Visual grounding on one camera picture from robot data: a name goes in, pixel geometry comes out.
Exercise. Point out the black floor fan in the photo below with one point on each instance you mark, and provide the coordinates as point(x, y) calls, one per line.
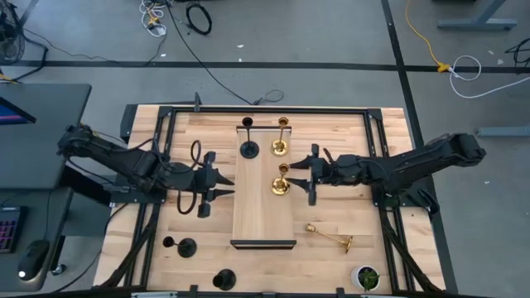
point(8, 37)

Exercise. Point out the desk computer monitor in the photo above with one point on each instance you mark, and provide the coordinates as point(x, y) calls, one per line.
point(12, 112)

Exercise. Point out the small plant in white pot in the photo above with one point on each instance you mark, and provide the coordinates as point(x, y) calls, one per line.
point(366, 279)

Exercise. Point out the brass candle stick holder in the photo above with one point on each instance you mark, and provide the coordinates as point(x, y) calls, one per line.
point(280, 186)
point(280, 148)
point(310, 227)

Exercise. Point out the black candle stick holder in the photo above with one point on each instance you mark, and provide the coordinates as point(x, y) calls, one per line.
point(227, 278)
point(249, 150)
point(187, 247)

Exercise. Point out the dark grey desk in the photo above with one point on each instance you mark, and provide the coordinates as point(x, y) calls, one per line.
point(41, 153)
point(45, 215)

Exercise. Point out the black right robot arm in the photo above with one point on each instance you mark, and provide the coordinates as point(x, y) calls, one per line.
point(406, 165)

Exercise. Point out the grey desk foot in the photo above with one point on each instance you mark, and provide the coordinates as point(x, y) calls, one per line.
point(476, 23)
point(503, 131)

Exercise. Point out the black aluminium table frame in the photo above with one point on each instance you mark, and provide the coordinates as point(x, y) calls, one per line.
point(269, 110)

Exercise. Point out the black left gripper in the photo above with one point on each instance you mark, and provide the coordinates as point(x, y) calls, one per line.
point(205, 182)

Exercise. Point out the backlit black keyboard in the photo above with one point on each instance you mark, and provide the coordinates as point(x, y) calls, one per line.
point(9, 229)

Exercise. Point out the black computer mouse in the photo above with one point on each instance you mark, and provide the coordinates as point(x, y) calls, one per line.
point(35, 256)

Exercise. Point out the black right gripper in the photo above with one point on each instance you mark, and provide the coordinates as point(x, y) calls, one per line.
point(325, 171)

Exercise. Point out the wooden riser shelf black frame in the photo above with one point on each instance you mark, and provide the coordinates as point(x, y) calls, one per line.
point(258, 207)

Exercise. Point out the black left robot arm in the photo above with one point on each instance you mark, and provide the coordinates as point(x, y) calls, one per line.
point(132, 163)

